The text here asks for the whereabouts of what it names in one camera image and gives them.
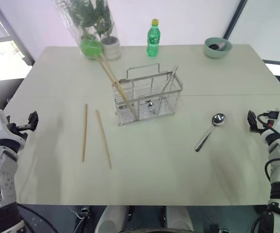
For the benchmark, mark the bright green plant pot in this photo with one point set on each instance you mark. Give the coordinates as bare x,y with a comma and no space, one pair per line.
90,48

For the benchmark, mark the dark window frame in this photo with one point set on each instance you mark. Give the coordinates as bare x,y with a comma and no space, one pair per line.
234,19
16,36

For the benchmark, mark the wooden chopstick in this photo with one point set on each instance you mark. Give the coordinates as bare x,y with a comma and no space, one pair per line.
110,77
84,133
113,72
104,139

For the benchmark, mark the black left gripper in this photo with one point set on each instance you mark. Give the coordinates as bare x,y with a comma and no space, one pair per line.
17,129

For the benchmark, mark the pale green bowl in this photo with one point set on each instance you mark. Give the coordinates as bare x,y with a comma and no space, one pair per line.
216,54

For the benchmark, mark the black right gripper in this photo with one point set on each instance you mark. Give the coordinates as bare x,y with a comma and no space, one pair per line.
262,128

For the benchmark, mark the silver metal spoon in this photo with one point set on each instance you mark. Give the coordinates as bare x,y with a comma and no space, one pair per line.
219,120
172,76
150,104

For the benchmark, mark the plant in plastic wrap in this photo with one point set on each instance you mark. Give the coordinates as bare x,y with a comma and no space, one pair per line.
74,26

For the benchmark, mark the white rounded shell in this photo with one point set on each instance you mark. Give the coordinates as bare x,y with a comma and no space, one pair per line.
179,218
110,218

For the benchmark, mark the white plant pot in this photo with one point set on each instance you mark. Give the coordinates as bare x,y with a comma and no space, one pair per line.
112,49

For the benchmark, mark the dark rounded base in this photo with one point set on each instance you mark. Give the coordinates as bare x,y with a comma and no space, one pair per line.
40,221

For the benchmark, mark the green leafy plant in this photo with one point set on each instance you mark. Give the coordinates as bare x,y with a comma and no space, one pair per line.
93,14

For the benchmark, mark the green plastic soda bottle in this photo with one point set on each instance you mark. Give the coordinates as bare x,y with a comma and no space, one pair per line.
153,40

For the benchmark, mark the black and silver scoop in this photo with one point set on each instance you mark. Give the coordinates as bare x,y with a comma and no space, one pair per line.
219,45

